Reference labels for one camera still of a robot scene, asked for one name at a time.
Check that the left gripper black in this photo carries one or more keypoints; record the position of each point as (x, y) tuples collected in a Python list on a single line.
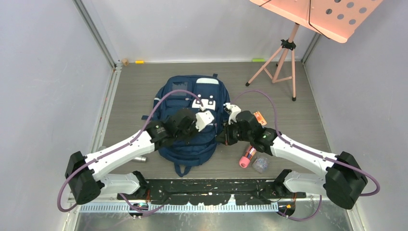
[(193, 123)]

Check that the navy blue backpack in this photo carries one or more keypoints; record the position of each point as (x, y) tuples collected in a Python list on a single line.
[(192, 91)]

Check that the clear bag of clips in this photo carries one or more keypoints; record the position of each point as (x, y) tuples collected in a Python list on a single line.
[(260, 164)]

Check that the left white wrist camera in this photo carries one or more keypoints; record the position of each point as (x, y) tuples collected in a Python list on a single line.
[(203, 119)]

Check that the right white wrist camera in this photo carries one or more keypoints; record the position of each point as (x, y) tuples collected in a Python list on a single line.
[(232, 110)]

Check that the silver metal bottle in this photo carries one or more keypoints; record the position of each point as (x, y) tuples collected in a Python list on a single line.
[(141, 159)]

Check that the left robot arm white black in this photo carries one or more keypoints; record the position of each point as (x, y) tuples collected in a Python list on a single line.
[(88, 176)]

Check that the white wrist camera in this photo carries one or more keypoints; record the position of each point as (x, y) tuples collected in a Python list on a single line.
[(232, 110), (203, 119)]

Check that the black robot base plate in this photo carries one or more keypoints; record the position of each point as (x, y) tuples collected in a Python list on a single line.
[(210, 192)]

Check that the small wooden block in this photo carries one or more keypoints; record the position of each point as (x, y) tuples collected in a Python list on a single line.
[(125, 62)]

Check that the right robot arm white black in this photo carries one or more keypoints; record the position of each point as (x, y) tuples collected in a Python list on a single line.
[(338, 177)]

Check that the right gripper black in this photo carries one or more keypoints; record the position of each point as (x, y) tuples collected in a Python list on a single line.
[(224, 136)]

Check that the small orange booklet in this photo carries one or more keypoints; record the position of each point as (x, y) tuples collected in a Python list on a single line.
[(260, 118)]

